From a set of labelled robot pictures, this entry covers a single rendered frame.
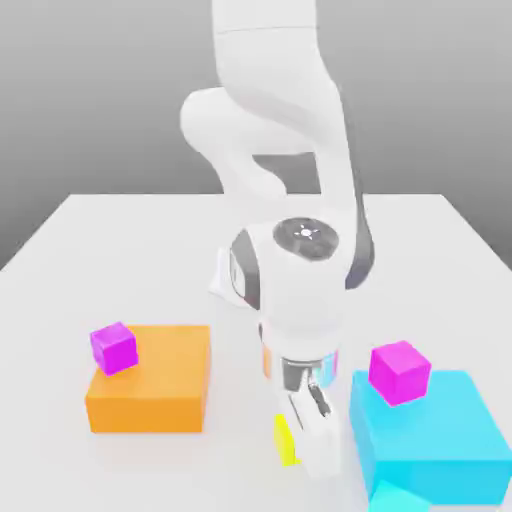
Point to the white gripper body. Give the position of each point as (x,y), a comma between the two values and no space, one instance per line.
(320,444)

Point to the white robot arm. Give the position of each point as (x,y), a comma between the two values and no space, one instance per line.
(296,288)

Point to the small turquoise cube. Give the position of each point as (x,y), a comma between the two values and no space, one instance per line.
(394,500)

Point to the large cyan box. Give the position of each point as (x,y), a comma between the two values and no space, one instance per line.
(436,440)

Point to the small magenta cube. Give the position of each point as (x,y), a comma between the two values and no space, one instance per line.
(114,348)
(399,372)

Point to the small yellow cube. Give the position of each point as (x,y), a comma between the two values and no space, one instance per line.
(284,440)

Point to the large orange box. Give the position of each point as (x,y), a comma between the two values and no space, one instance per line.
(160,384)

